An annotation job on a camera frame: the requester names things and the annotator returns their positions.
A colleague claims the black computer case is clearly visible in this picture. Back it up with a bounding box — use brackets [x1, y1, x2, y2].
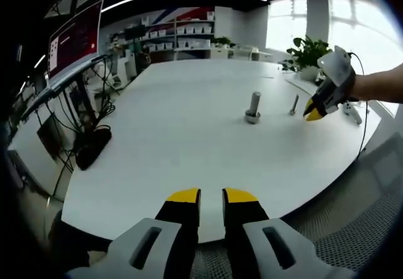
[37, 115, 69, 162]

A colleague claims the black cable bundle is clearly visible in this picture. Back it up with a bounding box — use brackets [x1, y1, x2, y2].
[61, 60, 118, 166]

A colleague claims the grey standing desk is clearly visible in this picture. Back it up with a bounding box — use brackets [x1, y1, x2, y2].
[18, 55, 111, 125]

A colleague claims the large threaded stud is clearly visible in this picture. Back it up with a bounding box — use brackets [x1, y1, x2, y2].
[244, 91, 262, 125]

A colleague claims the thin threaded stud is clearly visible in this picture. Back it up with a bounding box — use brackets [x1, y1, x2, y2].
[289, 94, 300, 116]

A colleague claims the white box appliance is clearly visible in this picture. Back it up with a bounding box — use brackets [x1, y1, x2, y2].
[111, 55, 140, 88]

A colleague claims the row of white storage bins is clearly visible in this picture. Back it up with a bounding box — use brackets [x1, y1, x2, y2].
[140, 11, 215, 52]

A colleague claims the black screen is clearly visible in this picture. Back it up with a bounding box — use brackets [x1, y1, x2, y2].
[124, 25, 147, 40]

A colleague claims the grey mesh chair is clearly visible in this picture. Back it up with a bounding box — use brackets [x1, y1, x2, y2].
[195, 134, 400, 274]

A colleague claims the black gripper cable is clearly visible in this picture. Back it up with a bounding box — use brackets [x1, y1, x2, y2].
[346, 51, 370, 159]

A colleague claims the white shelving unit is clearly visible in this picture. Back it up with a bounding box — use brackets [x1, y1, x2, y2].
[108, 10, 217, 62]

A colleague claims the low white cabinet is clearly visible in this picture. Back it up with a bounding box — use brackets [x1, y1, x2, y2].
[209, 45, 272, 62]

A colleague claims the small green plant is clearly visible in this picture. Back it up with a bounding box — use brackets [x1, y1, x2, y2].
[210, 36, 236, 48]

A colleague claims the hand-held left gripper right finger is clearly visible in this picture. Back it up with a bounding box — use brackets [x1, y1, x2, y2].
[222, 187, 356, 279]

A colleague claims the bright window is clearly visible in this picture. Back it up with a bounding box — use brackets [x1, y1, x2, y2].
[267, 0, 403, 74]

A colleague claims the large potted plant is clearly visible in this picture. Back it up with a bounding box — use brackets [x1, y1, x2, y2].
[285, 37, 333, 82]

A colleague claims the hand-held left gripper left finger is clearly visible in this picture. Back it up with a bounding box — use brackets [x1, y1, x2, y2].
[64, 186, 202, 279]

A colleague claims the red screen monitor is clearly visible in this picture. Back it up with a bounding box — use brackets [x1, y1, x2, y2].
[47, 0, 104, 82]

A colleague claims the grey game controller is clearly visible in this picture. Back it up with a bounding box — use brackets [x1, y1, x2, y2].
[341, 101, 363, 125]

